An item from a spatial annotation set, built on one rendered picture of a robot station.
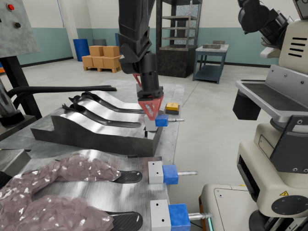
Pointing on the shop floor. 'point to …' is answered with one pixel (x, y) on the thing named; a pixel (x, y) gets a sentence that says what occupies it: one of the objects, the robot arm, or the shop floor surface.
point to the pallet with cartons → (102, 58)
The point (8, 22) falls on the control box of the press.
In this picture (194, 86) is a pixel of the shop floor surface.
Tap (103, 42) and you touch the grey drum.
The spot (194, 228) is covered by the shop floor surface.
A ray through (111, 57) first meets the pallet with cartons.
